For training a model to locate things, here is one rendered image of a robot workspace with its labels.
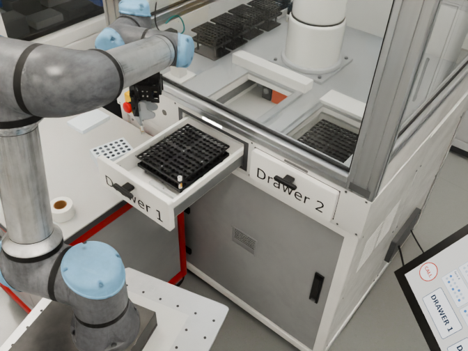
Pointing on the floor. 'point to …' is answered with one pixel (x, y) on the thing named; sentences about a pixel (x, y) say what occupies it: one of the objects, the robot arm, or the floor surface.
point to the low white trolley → (103, 204)
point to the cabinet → (297, 250)
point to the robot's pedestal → (168, 326)
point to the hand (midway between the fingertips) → (138, 120)
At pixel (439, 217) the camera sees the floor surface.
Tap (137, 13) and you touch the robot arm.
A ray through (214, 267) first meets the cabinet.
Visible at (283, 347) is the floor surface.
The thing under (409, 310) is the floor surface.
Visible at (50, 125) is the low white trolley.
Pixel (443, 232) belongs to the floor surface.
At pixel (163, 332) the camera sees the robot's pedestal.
